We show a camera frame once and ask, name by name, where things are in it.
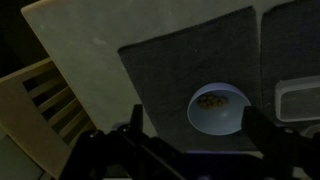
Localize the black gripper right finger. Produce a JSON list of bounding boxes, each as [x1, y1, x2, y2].
[[241, 106, 320, 177]]

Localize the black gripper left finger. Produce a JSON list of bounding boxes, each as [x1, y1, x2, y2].
[[129, 104, 143, 132]]

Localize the brown nuts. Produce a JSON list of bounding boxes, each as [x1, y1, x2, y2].
[[197, 93, 228, 109]]

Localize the blue bowl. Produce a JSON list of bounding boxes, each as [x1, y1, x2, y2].
[[186, 82, 251, 136]]

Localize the clear plastic container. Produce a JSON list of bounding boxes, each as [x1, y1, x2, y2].
[[275, 76, 320, 122]]

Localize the dark grey placemat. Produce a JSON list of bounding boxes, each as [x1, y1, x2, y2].
[[118, 7, 261, 151], [260, 0, 320, 127]]

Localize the wooden chair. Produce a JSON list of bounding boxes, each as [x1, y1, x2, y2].
[[0, 58, 95, 179]]

